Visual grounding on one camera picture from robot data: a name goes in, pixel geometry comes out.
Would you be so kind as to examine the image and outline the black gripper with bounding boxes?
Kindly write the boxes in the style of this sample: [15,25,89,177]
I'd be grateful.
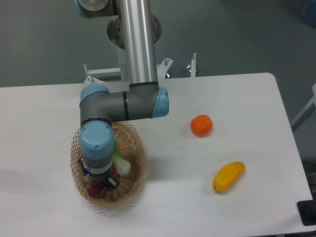
[77,158,120,191]

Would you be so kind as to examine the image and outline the orange tangerine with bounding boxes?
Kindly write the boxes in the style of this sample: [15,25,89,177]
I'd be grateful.
[190,115,213,137]

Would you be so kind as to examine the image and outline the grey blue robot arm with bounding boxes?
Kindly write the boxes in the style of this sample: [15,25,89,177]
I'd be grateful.
[79,0,169,190]

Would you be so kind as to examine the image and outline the white frame at right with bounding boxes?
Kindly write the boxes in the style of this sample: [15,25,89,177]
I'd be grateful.
[290,84,316,132]

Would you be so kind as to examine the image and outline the white right mounting bracket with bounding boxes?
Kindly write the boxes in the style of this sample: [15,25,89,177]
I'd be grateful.
[157,58,173,81]

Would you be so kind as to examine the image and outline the green bok choy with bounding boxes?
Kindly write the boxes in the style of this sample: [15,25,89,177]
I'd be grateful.
[111,141,131,177]

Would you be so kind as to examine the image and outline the metal table clamp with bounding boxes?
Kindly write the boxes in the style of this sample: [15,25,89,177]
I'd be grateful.
[187,52,198,78]

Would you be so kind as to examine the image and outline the yellow mango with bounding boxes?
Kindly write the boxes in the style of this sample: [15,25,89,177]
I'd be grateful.
[213,161,245,193]

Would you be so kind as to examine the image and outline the white mounting bracket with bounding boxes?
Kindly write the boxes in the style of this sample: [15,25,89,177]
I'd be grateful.
[157,58,173,81]
[83,64,121,83]

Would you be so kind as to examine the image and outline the purple sweet potato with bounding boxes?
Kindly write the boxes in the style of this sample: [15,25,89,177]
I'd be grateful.
[88,180,104,197]

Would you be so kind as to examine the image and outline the black device at edge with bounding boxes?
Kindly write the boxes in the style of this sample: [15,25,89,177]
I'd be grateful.
[297,199,316,226]

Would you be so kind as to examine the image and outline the blue object top right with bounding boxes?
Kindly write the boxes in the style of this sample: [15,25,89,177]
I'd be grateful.
[302,0,316,27]

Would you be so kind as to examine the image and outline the white left mounting bracket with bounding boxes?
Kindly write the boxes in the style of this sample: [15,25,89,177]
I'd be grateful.
[83,64,121,83]

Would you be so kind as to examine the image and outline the woven wicker basket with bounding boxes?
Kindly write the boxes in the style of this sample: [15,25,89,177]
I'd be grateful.
[70,121,146,207]

